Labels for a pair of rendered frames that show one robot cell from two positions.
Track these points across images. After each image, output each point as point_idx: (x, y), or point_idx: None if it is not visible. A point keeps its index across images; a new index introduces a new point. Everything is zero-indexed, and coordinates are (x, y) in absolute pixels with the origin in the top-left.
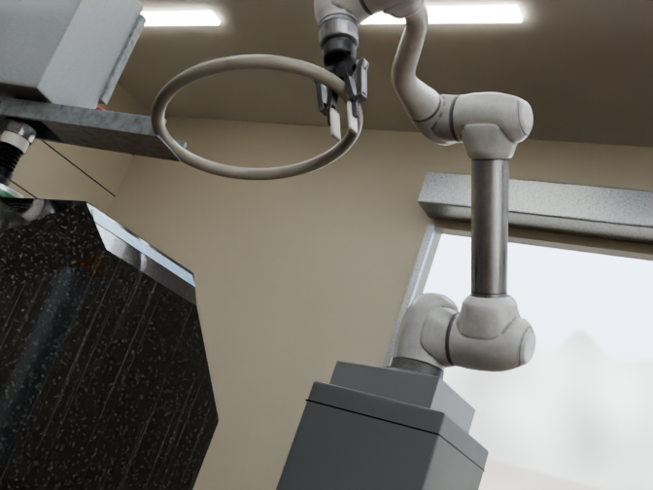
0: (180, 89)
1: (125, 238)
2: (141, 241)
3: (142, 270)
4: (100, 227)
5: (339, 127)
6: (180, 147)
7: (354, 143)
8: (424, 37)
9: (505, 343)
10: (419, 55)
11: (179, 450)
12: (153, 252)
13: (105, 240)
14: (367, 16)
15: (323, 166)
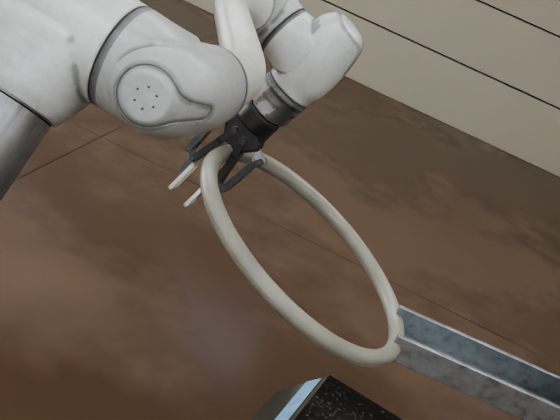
0: (350, 248)
1: (294, 399)
2: (297, 410)
3: (257, 413)
4: (302, 386)
5: (194, 193)
6: (389, 337)
7: (207, 211)
8: (214, 16)
9: None
10: (218, 36)
11: None
12: (284, 418)
13: (286, 390)
14: (265, 54)
15: (242, 273)
